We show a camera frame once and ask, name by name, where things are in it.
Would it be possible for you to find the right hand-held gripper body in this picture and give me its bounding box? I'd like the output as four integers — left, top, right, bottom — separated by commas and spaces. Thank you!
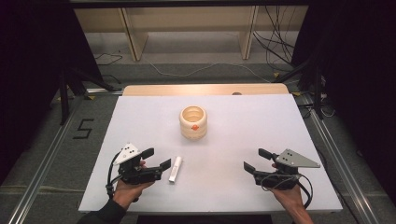
253, 148, 321, 190

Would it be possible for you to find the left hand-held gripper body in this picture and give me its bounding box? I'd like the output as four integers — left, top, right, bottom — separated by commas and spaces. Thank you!
113, 142, 163, 185

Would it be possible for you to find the small white tube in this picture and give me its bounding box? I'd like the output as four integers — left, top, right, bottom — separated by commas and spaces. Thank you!
168, 156, 184, 184

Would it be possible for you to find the cream ringed cup orange mark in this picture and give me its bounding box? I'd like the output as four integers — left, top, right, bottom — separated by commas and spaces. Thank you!
178, 105, 208, 141

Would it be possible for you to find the person's right hand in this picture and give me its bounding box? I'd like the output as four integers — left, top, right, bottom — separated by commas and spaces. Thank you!
270, 186, 304, 215

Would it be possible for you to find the person's left hand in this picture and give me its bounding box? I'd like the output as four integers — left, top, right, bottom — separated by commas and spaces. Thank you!
112, 179, 155, 210

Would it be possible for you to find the white board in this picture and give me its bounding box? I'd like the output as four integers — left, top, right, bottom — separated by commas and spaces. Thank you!
78, 94, 344, 215

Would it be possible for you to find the light wooden table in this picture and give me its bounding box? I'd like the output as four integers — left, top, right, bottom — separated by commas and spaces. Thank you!
122, 82, 290, 97

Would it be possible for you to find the short aluminium bar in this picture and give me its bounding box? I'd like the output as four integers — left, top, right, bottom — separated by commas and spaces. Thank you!
85, 87, 124, 95

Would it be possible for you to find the black metal stand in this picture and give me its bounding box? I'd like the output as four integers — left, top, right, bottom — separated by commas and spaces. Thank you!
57, 65, 117, 126
274, 55, 329, 121

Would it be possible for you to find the dark curtain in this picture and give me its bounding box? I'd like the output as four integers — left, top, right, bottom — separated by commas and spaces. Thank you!
0, 0, 105, 185
291, 0, 396, 198

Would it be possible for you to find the right hand-held gripper black cable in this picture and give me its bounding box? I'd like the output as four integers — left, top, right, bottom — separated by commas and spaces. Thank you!
261, 173, 314, 210

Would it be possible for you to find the hand-held gripper black cable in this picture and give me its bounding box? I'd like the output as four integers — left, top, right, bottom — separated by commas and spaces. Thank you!
261, 173, 314, 210
106, 151, 123, 200

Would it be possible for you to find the left hand-held gripper black cable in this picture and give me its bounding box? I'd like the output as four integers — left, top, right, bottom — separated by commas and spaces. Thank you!
106, 151, 123, 200

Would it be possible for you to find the aluminium floor rail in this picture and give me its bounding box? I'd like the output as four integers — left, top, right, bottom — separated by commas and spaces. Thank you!
298, 92, 380, 224
7, 92, 82, 224

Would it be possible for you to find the white floor cable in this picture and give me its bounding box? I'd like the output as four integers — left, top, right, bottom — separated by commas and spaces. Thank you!
145, 59, 273, 84

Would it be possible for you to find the thin black floor cable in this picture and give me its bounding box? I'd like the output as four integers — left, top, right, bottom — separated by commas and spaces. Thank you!
94, 51, 124, 85

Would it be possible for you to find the bundle of black cables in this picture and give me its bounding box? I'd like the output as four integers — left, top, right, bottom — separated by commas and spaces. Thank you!
251, 5, 301, 67

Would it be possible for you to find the light wooden desk frame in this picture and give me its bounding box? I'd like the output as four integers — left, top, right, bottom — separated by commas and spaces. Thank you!
74, 5, 310, 62

